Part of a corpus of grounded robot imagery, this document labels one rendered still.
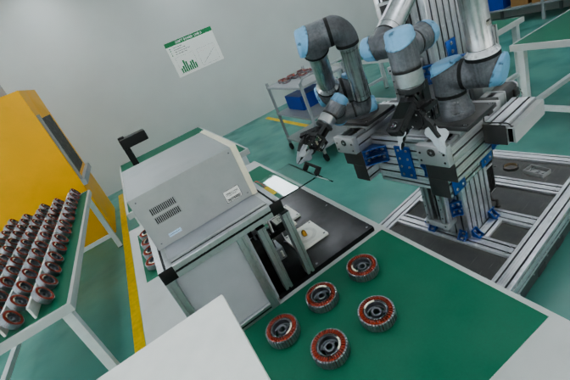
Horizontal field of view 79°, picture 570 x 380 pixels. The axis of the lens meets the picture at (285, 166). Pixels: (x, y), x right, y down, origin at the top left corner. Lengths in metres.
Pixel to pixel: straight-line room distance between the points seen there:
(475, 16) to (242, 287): 1.19
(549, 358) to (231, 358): 0.75
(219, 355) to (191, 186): 0.67
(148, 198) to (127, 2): 5.67
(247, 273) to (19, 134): 3.89
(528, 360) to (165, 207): 1.06
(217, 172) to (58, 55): 5.53
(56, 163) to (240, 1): 4.24
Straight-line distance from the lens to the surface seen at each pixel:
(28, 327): 2.33
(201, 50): 6.76
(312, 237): 1.51
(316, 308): 1.23
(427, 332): 1.13
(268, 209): 1.16
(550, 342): 1.12
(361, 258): 1.33
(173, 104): 6.63
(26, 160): 4.84
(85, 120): 6.57
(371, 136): 1.83
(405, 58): 0.96
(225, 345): 0.66
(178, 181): 1.19
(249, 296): 1.29
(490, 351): 1.09
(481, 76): 1.44
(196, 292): 1.21
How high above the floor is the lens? 1.65
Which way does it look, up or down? 22 degrees down
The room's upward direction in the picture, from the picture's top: 23 degrees counter-clockwise
